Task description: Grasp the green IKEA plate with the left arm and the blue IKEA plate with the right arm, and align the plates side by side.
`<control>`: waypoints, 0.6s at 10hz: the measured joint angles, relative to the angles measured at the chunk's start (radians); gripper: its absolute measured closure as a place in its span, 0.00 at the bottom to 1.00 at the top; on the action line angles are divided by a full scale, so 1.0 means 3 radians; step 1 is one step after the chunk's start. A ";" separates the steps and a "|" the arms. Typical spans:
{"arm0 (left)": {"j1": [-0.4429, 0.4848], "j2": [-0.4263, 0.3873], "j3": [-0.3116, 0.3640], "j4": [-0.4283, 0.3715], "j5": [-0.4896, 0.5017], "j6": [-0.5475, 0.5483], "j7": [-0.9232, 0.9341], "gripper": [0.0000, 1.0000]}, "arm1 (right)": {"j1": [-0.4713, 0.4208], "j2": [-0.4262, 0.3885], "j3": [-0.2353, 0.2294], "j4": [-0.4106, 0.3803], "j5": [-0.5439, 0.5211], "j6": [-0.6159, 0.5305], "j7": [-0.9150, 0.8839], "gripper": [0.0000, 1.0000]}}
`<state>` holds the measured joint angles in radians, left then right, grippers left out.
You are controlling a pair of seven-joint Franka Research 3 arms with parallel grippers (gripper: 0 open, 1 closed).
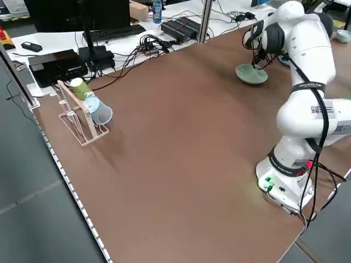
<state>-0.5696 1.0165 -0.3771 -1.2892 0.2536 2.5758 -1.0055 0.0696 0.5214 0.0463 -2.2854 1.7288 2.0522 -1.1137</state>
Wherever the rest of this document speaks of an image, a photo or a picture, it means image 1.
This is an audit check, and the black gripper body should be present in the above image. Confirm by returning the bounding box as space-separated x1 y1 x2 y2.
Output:
252 37 269 58

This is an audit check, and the black power adapter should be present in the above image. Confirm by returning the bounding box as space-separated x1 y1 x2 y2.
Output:
234 12 256 22

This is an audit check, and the black keyboard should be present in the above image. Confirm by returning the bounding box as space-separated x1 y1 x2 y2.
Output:
83 25 148 43

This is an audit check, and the pale green bowl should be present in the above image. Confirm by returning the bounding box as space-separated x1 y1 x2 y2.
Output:
336 29 351 44

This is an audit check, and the cardboard box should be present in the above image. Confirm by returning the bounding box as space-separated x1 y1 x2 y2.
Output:
129 0 149 23

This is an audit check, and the red emergency stop button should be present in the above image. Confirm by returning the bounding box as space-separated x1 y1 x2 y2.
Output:
0 26 15 50

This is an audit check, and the aluminium framed panel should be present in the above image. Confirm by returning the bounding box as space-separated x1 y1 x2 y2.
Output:
0 43 42 110

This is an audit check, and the aluminium frame post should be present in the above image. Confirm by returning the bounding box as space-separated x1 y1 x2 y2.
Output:
197 0 214 44

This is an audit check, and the black box device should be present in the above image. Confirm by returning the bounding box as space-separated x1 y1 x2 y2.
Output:
28 49 89 89

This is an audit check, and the green paper cup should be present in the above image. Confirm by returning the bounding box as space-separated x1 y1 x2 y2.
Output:
70 77 94 101

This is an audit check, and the black hub with cables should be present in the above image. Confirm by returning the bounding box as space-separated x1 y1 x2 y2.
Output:
136 34 176 57

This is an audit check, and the black power supply unit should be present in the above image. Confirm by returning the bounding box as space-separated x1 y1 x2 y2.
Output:
160 19 199 44
175 16 204 36

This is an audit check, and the blue plate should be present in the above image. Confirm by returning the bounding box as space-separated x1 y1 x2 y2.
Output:
277 54 292 67

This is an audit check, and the small black handheld device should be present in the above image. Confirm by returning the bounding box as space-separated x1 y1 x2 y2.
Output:
21 41 43 53

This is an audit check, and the black computer monitor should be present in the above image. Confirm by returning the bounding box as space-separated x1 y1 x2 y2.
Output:
26 0 131 69

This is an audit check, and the blue water bottle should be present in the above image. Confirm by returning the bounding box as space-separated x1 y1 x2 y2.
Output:
152 0 163 24

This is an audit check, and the green plate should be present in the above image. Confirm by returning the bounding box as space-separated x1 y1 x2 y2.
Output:
235 63 269 86

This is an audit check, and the clear blue plastic cup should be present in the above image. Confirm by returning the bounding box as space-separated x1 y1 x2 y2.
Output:
82 96 114 126

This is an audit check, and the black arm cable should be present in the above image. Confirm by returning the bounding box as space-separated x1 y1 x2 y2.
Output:
279 53 347 230

